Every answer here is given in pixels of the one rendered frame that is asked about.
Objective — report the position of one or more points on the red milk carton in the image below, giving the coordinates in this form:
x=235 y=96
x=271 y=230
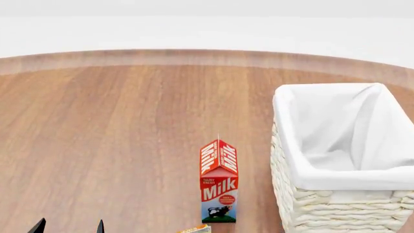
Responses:
x=219 y=187

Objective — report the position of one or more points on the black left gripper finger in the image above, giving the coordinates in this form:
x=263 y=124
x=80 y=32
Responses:
x=37 y=227
x=101 y=227

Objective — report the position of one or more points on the white cloth basket liner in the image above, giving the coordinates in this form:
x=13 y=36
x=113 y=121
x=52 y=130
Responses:
x=339 y=136

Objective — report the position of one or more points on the white woven wicker basket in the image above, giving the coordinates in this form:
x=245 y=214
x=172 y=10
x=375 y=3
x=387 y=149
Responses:
x=310 y=206

